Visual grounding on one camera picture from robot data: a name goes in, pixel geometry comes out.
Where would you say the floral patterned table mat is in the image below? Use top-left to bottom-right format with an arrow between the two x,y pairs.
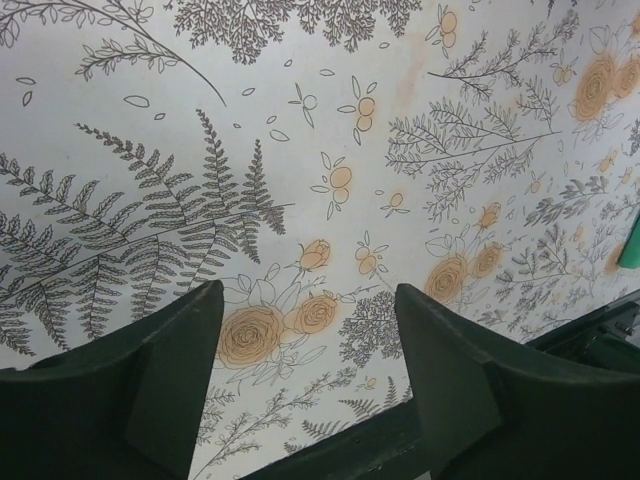
1,1 -> 639,479

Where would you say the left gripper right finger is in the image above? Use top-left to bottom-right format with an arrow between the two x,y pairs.
395,284 -> 639,479

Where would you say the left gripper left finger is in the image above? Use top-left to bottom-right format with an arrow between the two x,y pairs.
1,280 -> 224,479

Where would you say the green folded cloth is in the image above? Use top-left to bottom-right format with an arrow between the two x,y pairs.
617,216 -> 640,269

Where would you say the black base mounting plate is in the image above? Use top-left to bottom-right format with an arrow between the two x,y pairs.
256,284 -> 639,479

